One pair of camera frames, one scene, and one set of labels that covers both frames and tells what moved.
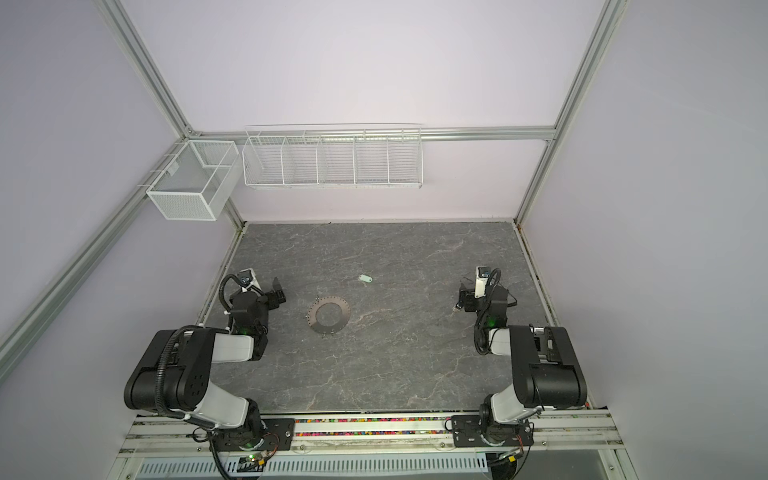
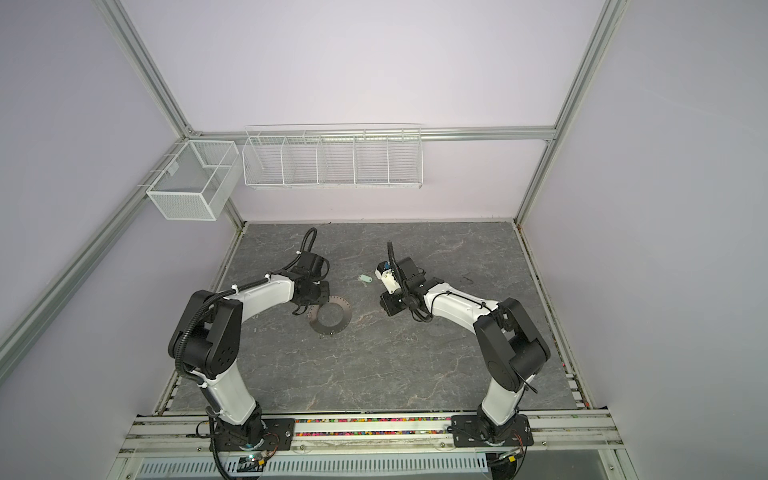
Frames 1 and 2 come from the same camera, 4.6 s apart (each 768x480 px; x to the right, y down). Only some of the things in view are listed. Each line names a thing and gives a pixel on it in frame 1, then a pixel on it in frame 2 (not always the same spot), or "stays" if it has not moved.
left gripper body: [273, 302] -> [319, 293]
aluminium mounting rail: [154, 436] stays
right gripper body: [471, 304] -> [392, 302]
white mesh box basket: [192, 183] stays
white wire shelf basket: [340, 155] stays
